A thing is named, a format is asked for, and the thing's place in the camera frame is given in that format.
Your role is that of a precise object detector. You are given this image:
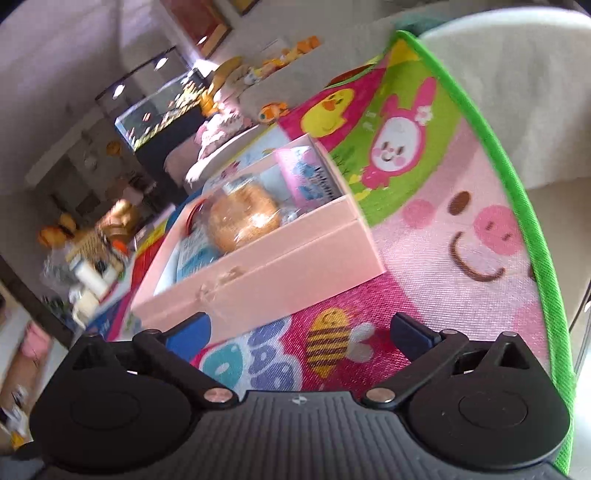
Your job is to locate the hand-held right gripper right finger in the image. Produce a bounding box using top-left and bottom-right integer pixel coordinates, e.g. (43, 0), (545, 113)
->
(362, 312), (543, 411)

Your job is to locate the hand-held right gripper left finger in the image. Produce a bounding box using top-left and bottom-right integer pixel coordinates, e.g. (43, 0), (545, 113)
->
(69, 311), (237, 411)

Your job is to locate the blue wipes packet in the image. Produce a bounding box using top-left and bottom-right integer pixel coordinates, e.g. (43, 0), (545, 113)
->
(175, 226), (220, 282)

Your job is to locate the pink cardboard box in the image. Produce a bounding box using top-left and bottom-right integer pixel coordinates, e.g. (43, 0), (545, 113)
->
(130, 134), (386, 347)

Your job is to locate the bagged round bread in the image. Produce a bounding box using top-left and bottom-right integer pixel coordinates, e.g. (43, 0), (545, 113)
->
(207, 182), (282, 254)

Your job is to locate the pink packet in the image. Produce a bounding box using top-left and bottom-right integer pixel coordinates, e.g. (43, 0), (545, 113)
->
(276, 145), (340, 208)

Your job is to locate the white thermos bottle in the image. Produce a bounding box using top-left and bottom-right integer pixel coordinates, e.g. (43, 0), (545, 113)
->
(69, 261), (105, 296)

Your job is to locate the colourful cartoon play mat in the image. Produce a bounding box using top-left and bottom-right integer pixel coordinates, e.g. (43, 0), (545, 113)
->
(85, 30), (578, 476)

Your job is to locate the clear plastic bag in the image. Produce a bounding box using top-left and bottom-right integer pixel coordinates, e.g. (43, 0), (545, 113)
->
(39, 254), (79, 296)

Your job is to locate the large yellow plush toy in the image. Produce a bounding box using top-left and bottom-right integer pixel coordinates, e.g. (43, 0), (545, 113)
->
(38, 213), (77, 247)

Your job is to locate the black fish tank cabinet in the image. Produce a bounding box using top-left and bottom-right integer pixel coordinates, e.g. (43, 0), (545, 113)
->
(136, 106), (208, 185)

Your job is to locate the pink patterned blanket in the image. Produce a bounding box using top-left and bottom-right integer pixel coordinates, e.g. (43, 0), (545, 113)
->
(195, 111), (252, 155)

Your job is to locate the glass fish tank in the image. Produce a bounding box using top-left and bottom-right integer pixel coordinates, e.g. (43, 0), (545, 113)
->
(115, 65), (218, 151)

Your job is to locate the orange fish plush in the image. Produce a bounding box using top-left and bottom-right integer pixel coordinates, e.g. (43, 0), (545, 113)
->
(259, 102), (291, 124)

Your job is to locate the yellow pillow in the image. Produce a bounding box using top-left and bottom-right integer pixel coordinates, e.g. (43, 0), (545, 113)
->
(211, 56), (243, 88)

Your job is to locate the yellow duck plush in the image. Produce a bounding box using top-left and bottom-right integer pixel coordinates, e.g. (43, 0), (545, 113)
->
(263, 36), (320, 70)

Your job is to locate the framed wall picture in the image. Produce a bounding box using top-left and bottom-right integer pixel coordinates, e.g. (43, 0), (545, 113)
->
(161, 0), (232, 58)

